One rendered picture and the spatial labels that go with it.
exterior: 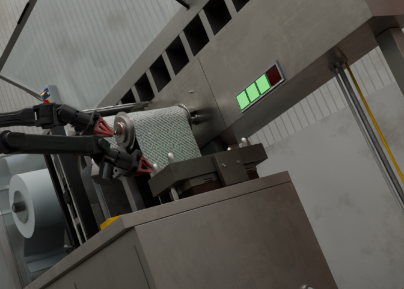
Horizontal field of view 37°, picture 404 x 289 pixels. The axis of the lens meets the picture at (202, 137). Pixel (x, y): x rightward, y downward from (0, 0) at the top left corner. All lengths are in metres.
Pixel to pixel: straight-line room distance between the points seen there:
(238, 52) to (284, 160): 3.29
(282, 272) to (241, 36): 0.80
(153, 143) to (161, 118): 0.11
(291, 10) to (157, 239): 0.81
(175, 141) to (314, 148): 3.15
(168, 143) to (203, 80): 0.29
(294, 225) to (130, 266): 0.57
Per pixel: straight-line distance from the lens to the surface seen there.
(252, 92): 2.09
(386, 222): 5.11
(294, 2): 1.94
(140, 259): 1.73
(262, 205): 1.97
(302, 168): 5.30
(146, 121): 2.18
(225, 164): 2.00
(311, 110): 5.29
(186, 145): 2.22
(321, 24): 1.87
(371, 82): 5.15
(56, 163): 2.48
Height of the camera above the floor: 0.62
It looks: 14 degrees up
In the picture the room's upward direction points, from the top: 22 degrees counter-clockwise
